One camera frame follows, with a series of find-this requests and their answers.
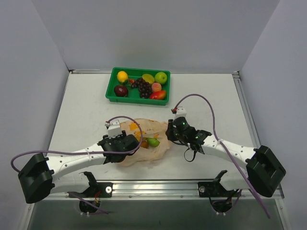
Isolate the orange fruit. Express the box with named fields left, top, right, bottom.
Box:
left=141, top=141, right=149, bottom=149

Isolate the orange translucent plastic bag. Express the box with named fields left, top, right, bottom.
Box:
left=118, top=118, right=172, bottom=167

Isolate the green pear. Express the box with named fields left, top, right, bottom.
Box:
left=147, top=138, right=160, bottom=148

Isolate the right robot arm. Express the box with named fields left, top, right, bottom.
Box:
left=166, top=116, right=286, bottom=197

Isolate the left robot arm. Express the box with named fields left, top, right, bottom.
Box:
left=18, top=131, right=140, bottom=204

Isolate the red yellow mango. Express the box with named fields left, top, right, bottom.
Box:
left=149, top=90, right=167, bottom=100

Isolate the green plastic tray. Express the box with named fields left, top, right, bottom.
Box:
left=106, top=67, right=171, bottom=105

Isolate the pink peach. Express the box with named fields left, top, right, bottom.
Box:
left=151, top=82, right=162, bottom=92

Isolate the dark red apple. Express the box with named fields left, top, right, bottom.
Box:
left=114, top=85, right=129, bottom=97

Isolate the purple grape bunch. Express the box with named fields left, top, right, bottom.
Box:
left=131, top=78, right=152, bottom=99

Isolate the green apple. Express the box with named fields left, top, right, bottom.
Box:
left=154, top=72, right=167, bottom=85

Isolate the yellow starfruit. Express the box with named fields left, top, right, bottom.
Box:
left=142, top=74, right=155, bottom=85

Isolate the yellow lemon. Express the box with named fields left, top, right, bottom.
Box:
left=117, top=71, right=129, bottom=83

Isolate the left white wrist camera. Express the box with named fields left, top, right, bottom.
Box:
left=105, top=119, right=122, bottom=138

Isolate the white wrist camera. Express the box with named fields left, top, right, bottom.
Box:
left=105, top=119, right=122, bottom=138
left=171, top=106, right=187, bottom=119

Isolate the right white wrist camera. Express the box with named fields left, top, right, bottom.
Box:
left=171, top=106, right=187, bottom=119

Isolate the aluminium front rail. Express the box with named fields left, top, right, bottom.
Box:
left=27, top=178, right=285, bottom=201

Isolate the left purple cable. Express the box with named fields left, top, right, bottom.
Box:
left=11, top=116, right=144, bottom=214

